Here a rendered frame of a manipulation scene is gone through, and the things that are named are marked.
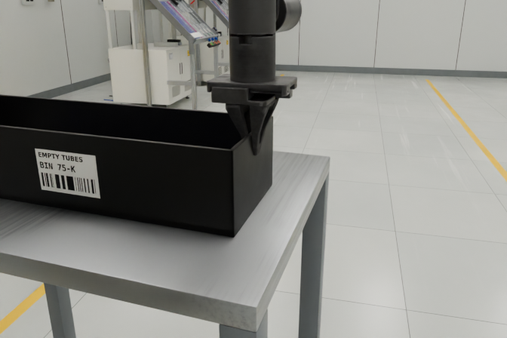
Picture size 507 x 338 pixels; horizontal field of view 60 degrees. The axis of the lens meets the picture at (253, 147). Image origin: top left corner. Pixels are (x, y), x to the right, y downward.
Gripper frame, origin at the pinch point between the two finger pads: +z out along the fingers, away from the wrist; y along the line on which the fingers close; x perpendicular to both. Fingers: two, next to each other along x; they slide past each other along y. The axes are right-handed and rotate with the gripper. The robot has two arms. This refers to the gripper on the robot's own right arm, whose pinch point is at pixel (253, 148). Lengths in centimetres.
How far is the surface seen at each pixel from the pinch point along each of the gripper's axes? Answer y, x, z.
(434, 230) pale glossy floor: -42, -159, 90
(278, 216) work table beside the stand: -3.9, 1.4, 8.9
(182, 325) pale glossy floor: 46, -60, 89
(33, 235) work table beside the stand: 23.5, 15.4, 8.6
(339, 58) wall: 70, -666, 69
